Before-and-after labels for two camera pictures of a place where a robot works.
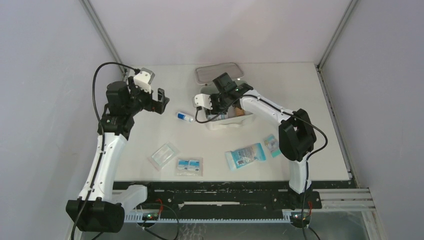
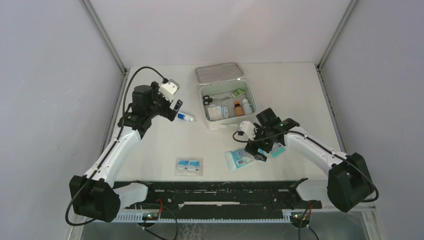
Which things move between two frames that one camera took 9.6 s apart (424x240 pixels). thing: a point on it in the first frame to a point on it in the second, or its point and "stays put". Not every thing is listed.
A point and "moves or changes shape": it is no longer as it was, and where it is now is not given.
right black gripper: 216,110 to 253,148
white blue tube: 183,116 stays put
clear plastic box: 163,156 moves or changes shape
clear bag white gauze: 218,117 stays put
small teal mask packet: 272,143 stays put
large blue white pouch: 239,158 stays put
